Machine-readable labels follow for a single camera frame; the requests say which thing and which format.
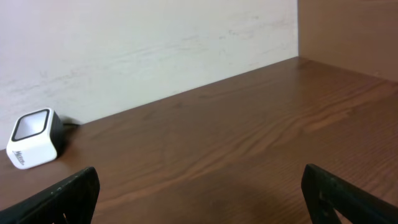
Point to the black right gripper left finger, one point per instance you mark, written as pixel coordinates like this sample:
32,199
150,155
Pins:
72,200

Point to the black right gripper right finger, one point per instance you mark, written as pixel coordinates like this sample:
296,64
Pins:
326,195

